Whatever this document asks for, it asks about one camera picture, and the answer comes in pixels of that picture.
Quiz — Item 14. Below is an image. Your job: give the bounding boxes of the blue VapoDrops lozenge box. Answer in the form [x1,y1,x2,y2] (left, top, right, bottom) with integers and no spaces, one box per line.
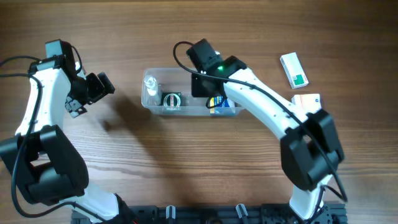
[208,96,236,116]

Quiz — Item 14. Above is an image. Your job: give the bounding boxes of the green Zam-Buk ointment box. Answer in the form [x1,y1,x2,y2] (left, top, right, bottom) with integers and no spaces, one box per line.
[161,92,183,110]

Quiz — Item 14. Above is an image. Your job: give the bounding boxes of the small clear white bottle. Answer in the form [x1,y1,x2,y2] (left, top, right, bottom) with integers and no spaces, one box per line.
[144,75,162,106]

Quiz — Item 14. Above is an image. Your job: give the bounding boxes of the white green medicine box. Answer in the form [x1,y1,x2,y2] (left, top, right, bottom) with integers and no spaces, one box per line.
[280,52,309,89]

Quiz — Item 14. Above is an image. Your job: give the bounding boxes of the white Hansaplast plaster box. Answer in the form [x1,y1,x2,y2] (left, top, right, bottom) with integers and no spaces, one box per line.
[292,93,322,111]

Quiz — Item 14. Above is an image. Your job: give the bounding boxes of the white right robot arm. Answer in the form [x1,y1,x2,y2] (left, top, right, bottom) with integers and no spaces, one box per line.
[186,39,348,223]

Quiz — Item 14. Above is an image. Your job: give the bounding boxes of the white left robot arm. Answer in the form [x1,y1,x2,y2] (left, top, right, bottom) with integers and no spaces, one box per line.
[1,39,134,223]

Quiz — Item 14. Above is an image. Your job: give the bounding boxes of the clear plastic container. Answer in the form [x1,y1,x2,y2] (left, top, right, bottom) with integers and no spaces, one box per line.
[141,68,244,116]

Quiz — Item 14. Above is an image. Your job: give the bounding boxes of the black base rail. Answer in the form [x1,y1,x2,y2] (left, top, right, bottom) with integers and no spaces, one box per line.
[70,203,348,224]

